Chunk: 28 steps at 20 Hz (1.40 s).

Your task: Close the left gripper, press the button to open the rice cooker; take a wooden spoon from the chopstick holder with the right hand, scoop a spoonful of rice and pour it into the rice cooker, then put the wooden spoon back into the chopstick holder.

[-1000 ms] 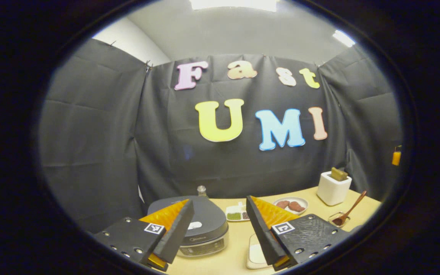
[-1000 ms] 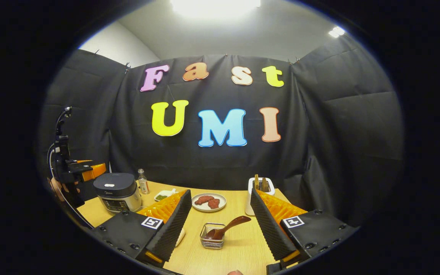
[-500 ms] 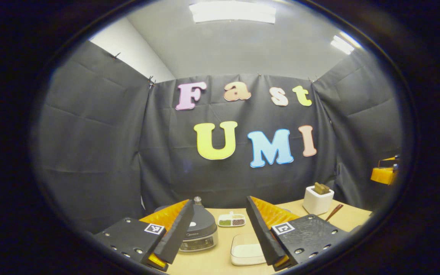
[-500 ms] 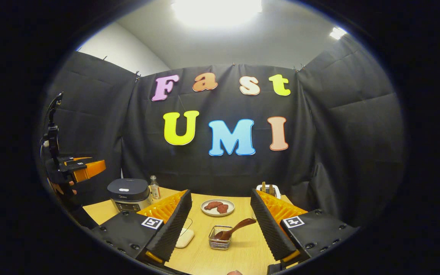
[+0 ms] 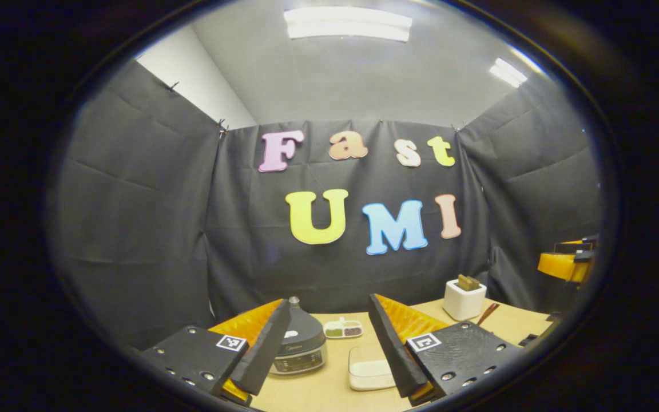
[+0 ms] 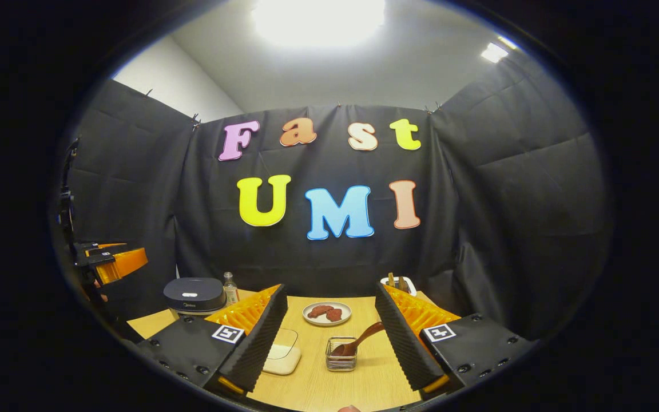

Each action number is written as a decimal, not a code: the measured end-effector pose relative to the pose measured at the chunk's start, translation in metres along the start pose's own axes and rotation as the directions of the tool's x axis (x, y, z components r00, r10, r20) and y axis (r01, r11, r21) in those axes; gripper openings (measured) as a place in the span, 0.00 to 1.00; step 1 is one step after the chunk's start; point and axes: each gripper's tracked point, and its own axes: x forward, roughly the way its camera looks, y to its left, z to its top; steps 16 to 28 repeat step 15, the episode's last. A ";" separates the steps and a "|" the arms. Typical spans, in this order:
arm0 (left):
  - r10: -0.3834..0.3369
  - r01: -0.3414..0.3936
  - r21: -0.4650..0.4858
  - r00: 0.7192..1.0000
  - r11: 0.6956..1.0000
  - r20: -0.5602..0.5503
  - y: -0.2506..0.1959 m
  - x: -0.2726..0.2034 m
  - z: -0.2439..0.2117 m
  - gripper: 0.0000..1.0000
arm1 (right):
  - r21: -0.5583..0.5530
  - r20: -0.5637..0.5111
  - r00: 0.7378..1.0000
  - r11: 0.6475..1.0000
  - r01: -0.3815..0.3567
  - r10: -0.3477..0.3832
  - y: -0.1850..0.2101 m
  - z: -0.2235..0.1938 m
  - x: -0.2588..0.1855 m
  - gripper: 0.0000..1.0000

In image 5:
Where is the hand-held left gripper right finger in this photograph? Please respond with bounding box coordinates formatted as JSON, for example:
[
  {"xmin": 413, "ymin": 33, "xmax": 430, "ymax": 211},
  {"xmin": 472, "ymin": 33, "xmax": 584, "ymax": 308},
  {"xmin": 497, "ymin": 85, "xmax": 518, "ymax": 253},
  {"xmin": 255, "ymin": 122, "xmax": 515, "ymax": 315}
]
[{"xmin": 368, "ymin": 294, "xmax": 525, "ymax": 407}]

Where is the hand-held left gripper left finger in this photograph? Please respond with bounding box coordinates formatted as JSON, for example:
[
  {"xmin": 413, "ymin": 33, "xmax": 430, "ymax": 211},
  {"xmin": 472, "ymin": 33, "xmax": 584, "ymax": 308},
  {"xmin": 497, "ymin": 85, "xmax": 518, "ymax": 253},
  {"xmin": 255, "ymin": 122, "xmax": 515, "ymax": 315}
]
[{"xmin": 141, "ymin": 299, "xmax": 292, "ymax": 407}]

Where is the clear box of white rice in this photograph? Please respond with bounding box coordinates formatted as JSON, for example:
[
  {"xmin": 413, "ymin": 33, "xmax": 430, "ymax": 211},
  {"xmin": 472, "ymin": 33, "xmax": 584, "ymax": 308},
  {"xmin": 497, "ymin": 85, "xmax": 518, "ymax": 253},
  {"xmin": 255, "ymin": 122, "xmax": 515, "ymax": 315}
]
[{"xmin": 348, "ymin": 343, "xmax": 396, "ymax": 392}]

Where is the grey silver rice cooker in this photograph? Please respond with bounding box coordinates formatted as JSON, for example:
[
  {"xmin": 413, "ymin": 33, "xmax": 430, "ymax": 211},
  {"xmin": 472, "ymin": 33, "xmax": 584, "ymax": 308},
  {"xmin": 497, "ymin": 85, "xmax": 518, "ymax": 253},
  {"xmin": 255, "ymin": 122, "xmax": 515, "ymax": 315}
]
[{"xmin": 268, "ymin": 305, "xmax": 328, "ymax": 376}]

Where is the white square chopstick holder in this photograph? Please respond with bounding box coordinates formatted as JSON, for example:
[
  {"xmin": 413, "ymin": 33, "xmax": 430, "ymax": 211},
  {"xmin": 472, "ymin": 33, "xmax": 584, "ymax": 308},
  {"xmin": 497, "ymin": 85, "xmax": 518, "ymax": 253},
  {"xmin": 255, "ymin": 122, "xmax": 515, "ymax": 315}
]
[{"xmin": 443, "ymin": 279, "xmax": 487, "ymax": 322}]

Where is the brown wooden spoon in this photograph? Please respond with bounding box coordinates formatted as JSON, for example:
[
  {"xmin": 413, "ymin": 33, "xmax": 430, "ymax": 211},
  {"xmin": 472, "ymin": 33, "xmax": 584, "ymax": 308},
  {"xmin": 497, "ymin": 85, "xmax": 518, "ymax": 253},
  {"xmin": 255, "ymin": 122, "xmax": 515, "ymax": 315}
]
[{"xmin": 477, "ymin": 303, "xmax": 501, "ymax": 327}]

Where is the white divided dish with beans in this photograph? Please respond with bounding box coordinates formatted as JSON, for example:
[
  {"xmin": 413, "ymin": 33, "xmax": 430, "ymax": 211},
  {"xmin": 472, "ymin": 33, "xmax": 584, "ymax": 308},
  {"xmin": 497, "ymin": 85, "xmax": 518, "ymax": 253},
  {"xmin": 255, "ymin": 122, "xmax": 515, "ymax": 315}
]
[{"xmin": 324, "ymin": 316, "xmax": 364, "ymax": 339}]

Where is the black backdrop cloth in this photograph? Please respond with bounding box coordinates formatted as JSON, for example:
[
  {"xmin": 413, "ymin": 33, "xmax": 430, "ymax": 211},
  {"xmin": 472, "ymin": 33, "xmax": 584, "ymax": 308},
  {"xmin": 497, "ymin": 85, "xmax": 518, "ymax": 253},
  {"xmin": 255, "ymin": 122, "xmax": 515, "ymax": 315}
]
[{"xmin": 55, "ymin": 60, "xmax": 602, "ymax": 350}]

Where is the small ceiling light panel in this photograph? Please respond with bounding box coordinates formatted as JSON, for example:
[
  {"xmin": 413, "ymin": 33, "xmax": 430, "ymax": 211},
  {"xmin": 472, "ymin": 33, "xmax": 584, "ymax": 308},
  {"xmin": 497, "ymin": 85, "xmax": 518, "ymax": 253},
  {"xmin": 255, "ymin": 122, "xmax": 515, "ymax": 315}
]
[{"xmin": 489, "ymin": 57, "xmax": 529, "ymax": 88}]

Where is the long ceiling light panel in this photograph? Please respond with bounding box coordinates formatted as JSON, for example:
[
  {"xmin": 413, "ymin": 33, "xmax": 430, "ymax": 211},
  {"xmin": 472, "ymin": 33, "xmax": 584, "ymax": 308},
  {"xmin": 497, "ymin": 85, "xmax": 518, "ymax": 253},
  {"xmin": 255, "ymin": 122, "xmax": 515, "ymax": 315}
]
[{"xmin": 283, "ymin": 7, "xmax": 413, "ymax": 43}]

